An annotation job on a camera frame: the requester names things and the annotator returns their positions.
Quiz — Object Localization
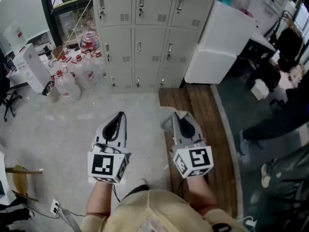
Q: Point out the black thermos flask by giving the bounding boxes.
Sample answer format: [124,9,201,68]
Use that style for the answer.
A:
[42,45,53,60]

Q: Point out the grey metal locker cabinet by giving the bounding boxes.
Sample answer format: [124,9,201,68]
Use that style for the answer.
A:
[93,0,217,94]

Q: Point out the small white carton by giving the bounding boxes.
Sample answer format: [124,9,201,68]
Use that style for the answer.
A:
[250,78,270,101]

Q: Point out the thin wooden stick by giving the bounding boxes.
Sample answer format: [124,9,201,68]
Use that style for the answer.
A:
[65,0,94,47]

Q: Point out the wooden stool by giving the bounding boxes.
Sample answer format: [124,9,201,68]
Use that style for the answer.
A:
[4,164,44,203]

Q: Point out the person's left forearm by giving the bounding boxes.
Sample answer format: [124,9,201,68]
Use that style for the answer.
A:
[86,180,116,216]

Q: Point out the small black waste bin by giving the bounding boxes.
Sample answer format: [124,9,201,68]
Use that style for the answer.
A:
[42,80,61,103]

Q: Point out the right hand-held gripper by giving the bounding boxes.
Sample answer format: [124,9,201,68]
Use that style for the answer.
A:
[171,112,214,179]

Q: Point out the white desk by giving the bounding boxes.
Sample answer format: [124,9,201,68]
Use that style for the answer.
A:
[238,30,277,65]

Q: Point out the person's right forearm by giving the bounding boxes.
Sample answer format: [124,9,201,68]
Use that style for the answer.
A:
[187,173,218,211]

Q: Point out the white power strip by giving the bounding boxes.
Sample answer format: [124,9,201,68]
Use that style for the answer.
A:
[50,198,61,216]

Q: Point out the black mesh chair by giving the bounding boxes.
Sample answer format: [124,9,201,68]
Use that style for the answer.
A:
[264,10,305,73]

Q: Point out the clear dispenser bottle red label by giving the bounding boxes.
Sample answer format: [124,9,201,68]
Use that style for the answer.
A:
[3,20,27,52]

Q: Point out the grey metal locker door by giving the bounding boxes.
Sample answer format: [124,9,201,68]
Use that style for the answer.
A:
[134,0,176,26]

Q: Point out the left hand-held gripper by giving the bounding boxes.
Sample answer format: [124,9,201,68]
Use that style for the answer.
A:
[87,112,132,184]

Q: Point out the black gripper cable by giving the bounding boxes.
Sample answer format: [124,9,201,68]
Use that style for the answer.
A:
[111,184,121,203]

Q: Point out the small cardboard box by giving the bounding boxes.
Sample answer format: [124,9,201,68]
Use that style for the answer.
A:
[52,45,67,60]

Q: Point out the black clip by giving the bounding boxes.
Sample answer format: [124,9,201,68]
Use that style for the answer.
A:
[212,222,230,232]

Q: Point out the black office chair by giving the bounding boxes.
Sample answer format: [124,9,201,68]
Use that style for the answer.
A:
[0,49,24,122]

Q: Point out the black window frame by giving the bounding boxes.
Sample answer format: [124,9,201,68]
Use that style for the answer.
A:
[38,0,63,47]

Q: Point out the pink patterned helmet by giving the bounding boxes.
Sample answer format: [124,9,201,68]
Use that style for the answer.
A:
[79,31,101,55]

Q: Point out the person's cream knit top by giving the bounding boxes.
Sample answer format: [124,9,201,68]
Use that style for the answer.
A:
[79,189,249,232]

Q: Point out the large white box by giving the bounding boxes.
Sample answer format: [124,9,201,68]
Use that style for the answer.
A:
[184,0,257,85]

